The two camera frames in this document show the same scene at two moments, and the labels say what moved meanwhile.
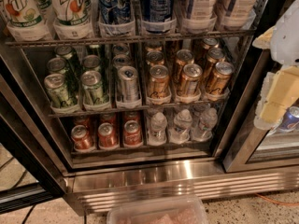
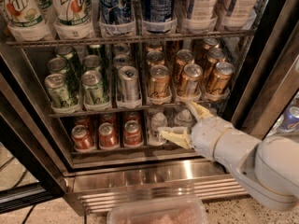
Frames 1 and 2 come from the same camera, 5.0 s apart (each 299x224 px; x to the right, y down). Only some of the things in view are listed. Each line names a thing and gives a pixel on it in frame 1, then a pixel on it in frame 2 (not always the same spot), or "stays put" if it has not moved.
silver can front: (129, 85) stays put
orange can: (154, 58) stays put
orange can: (159, 82) stays put
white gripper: (286, 39) → (205, 135)
